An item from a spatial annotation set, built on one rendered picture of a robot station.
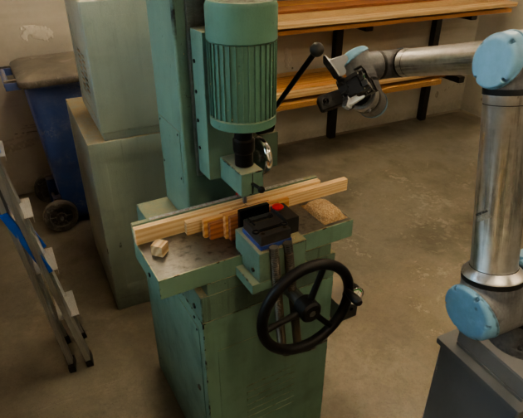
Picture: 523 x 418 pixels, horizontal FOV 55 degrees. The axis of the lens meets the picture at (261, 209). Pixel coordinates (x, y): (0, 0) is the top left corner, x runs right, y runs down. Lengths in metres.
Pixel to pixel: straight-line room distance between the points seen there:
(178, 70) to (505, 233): 0.93
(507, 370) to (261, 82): 1.01
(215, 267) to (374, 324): 1.32
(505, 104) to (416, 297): 1.63
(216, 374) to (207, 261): 0.40
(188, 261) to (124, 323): 1.25
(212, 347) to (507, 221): 0.84
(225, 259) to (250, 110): 0.39
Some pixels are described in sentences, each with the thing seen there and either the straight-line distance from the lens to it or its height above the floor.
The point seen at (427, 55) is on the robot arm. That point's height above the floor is 1.32.
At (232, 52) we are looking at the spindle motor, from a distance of 1.23.
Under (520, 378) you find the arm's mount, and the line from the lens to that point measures 1.56.
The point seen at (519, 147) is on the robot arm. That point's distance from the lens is 1.24.
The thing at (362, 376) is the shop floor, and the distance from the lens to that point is 2.27.
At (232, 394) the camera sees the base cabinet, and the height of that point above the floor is 0.38.
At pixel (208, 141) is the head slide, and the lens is 1.43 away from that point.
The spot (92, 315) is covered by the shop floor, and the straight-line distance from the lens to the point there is 2.62.
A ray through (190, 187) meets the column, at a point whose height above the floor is 0.94.
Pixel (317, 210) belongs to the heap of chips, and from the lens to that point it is 1.50.
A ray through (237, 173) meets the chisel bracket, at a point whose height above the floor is 1.06.
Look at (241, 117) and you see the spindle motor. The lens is 1.27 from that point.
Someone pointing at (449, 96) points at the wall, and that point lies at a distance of 5.24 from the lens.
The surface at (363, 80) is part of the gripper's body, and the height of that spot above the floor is 1.29.
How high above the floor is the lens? 1.68
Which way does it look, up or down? 31 degrees down
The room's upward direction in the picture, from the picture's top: straight up
